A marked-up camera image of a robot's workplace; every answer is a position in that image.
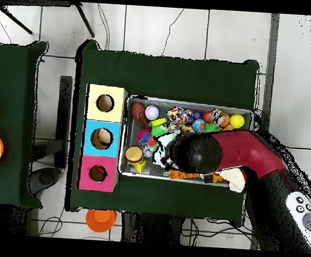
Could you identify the brown toy bat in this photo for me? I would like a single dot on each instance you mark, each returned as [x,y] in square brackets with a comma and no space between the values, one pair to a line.
[145,121]

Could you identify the clear plastic packet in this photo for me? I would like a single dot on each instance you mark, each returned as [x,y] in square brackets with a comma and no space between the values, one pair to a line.
[146,149]

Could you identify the toy hamburger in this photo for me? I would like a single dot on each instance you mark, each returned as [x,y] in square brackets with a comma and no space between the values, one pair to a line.
[134,155]

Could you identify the cream muslin cloth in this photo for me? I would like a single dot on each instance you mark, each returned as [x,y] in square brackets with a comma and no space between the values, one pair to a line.
[235,179]

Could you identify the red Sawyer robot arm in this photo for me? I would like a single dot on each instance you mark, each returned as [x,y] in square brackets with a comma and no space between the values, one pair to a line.
[248,150]

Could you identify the wooden box with three holes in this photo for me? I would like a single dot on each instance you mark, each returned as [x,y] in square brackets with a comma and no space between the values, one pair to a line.
[103,117]

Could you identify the green spiky toy with eyes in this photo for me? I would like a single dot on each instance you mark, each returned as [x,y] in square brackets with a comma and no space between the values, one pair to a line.
[158,128]

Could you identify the white toy baseball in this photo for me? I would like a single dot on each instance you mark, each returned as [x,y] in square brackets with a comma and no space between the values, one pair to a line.
[152,112]

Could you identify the multicolour patterned cloth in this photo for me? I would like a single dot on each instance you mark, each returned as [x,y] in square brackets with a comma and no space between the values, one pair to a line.
[178,115]

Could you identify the brown toy football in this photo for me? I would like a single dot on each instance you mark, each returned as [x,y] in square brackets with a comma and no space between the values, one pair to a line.
[137,109]

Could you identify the yellow toy cheese wedge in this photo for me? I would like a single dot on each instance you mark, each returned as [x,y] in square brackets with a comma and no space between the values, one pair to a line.
[140,167]

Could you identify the blue globe ball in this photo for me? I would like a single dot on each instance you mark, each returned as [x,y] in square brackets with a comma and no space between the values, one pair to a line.
[198,125]

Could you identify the beige round toy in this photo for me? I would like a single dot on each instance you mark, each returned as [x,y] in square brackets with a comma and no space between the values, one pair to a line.
[102,137]

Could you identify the crushed silver drink can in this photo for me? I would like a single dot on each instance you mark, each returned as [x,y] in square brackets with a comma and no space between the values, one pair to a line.
[216,116]

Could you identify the yellow smooth ball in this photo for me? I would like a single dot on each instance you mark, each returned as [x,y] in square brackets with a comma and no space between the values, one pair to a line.
[237,121]

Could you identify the orange plastic cup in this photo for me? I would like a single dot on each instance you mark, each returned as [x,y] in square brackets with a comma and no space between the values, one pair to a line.
[100,220]

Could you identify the grey stand base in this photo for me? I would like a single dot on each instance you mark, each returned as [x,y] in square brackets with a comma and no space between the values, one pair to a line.
[46,179]

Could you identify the black tripod stand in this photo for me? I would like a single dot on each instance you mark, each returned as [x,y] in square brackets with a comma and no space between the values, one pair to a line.
[84,19]

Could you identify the dark green side table cloth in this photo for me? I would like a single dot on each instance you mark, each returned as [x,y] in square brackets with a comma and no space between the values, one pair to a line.
[15,59]

